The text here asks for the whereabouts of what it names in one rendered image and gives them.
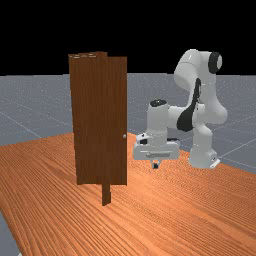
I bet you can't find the brown wooden door leaf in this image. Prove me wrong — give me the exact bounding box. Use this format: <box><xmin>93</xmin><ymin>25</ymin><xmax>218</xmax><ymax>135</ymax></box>
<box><xmin>68</xmin><ymin>52</ymin><xmax>129</xmax><ymax>186</ymax></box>

